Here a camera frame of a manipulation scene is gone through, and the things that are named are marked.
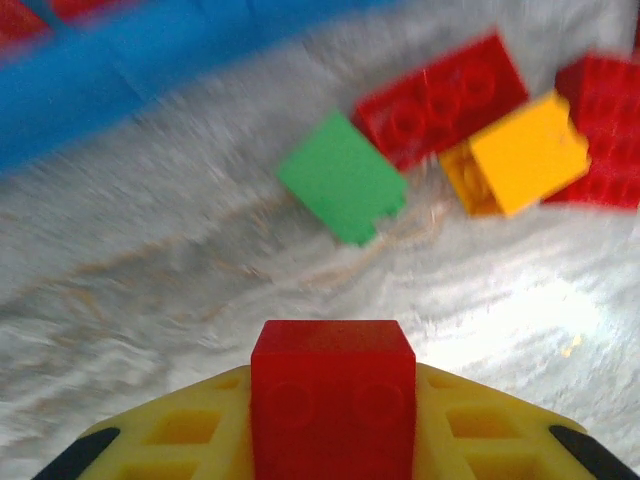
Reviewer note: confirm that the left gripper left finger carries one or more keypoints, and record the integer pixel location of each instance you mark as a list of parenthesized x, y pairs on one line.
[(175, 425)]

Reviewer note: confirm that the small red lego brick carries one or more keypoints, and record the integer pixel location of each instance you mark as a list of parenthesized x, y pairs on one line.
[(332, 400)]

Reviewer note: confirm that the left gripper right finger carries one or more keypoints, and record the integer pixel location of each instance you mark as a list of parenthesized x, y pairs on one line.
[(490, 425)]

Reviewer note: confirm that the yellow lego brick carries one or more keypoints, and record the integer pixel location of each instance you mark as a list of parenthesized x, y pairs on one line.
[(530, 155)]

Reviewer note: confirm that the small green lego brick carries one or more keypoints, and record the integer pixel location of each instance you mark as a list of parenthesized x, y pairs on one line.
[(345, 180)]

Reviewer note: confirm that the blue three-compartment bin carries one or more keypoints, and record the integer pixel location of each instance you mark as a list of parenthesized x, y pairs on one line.
[(75, 90)]

